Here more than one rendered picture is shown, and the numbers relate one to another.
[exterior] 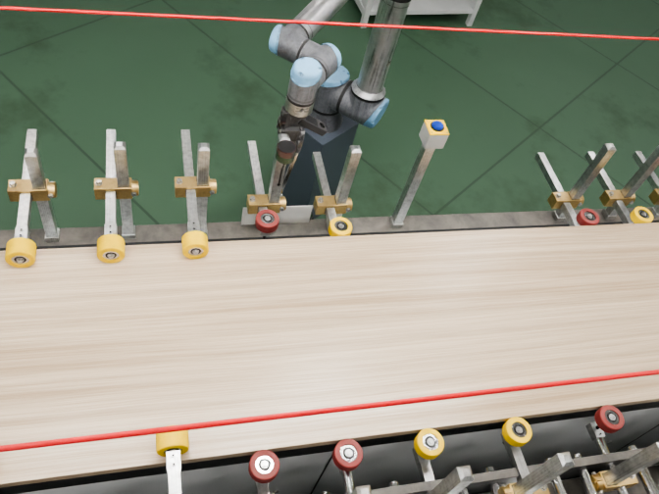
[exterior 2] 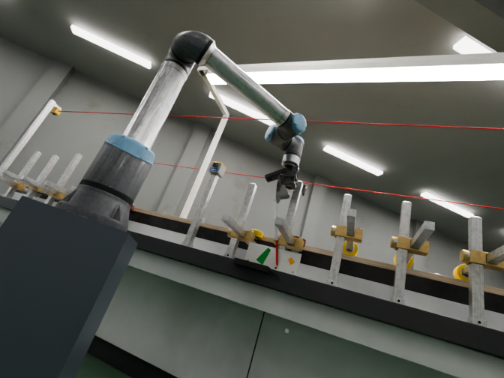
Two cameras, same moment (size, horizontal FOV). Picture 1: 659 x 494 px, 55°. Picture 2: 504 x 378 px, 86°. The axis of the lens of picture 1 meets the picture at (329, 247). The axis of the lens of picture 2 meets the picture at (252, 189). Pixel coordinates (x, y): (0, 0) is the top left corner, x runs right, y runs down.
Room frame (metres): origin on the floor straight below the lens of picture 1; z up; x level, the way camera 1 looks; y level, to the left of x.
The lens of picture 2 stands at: (2.48, 1.07, 0.54)
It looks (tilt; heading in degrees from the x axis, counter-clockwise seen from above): 22 degrees up; 230
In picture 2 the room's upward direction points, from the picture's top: 18 degrees clockwise
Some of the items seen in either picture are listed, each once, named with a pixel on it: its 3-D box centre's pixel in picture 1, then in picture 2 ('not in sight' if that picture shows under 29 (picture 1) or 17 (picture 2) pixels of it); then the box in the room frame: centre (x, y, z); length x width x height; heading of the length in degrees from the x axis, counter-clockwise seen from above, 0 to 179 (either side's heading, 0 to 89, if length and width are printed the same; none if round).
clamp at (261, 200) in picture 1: (266, 204); (289, 242); (1.46, 0.26, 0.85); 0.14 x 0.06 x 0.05; 115
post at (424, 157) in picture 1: (412, 185); (201, 208); (1.69, -0.22, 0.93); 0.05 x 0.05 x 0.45; 25
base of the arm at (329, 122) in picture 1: (324, 110); (99, 207); (2.27, 0.21, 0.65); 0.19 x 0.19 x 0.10
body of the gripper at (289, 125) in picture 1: (292, 123); (288, 176); (1.56, 0.23, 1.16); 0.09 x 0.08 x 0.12; 115
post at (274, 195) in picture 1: (276, 186); (289, 223); (1.47, 0.24, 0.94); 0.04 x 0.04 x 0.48; 25
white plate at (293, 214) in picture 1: (277, 215); (271, 258); (1.51, 0.22, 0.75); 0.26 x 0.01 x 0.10; 115
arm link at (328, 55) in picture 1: (320, 62); (278, 136); (1.68, 0.20, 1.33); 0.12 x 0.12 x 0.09; 74
